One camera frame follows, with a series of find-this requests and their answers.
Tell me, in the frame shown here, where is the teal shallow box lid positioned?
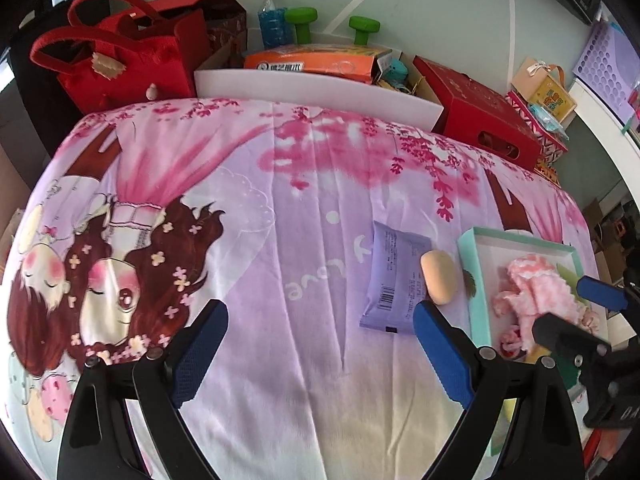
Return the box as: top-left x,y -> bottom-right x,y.
458,226 -> 608,457

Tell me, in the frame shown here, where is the purple plastic file basket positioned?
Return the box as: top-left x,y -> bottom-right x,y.
573,21 -> 639,124

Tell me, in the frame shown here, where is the yellow sponge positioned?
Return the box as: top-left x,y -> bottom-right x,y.
524,344 -> 579,390

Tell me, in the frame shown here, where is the red cardboard box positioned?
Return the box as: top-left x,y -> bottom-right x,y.
413,56 -> 540,171

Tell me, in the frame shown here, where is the right green dumbbell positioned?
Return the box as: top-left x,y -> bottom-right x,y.
348,15 -> 381,47

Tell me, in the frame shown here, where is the cartoon printed bed sheet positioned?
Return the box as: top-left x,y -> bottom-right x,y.
1,98 -> 597,479

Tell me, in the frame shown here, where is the small yellow gift bag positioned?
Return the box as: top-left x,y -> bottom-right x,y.
511,56 -> 576,122

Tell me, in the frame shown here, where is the pink floral scrunchie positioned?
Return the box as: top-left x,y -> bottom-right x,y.
578,302 -> 600,336

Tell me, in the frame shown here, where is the orange flat box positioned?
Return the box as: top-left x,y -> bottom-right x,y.
244,44 -> 394,84

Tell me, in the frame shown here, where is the red patterned box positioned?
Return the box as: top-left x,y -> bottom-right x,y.
506,90 -> 568,188

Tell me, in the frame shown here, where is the red gift box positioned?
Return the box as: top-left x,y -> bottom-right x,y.
150,0 -> 247,68

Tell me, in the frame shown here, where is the blue water bottle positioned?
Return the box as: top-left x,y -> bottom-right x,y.
257,0 -> 291,50

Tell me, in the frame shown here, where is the green dumbbell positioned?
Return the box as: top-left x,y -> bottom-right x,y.
348,15 -> 381,47
284,6 -> 318,44

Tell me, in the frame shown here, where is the pink fluffy towel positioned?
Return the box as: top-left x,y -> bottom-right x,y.
491,254 -> 579,359

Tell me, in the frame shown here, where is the red felt handbag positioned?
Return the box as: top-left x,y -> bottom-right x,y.
30,0 -> 213,115

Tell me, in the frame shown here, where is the white shelf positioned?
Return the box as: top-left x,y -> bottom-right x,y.
568,78 -> 640,205

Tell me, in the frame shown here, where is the green cloth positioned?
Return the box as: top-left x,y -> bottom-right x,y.
556,263 -> 589,306

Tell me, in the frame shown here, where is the purple wipes packet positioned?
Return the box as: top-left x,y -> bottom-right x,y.
359,222 -> 432,335

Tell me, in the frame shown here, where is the left green dumbbell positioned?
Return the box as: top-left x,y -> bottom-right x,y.
284,6 -> 318,44

